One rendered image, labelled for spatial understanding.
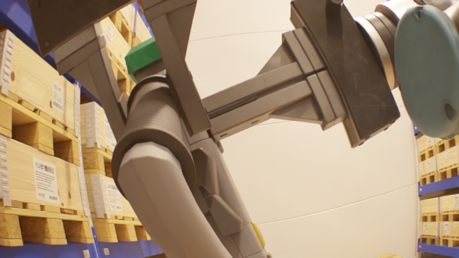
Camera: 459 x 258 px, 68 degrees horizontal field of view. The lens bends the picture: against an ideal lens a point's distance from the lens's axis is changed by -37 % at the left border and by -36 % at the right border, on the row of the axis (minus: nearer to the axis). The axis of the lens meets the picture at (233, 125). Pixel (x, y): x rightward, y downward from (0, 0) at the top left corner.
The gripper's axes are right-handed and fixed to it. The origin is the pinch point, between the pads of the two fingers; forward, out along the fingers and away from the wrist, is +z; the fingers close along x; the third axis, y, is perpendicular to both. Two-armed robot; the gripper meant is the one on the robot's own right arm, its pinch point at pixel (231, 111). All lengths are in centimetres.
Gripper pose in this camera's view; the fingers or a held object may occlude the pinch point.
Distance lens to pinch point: 38.3
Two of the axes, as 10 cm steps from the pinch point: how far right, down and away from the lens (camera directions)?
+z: -9.2, 3.9, -0.1
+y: -0.7, -1.9, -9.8
